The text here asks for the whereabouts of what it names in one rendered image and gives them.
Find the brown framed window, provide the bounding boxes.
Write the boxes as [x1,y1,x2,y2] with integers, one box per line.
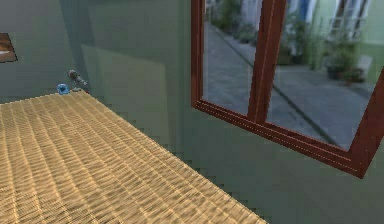
[190,0,384,180]

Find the grey green elongated object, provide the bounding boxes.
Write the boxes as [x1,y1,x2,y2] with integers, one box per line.
[66,69,90,93]

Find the small blue round object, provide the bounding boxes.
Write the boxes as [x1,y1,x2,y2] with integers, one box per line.
[56,83,71,96]

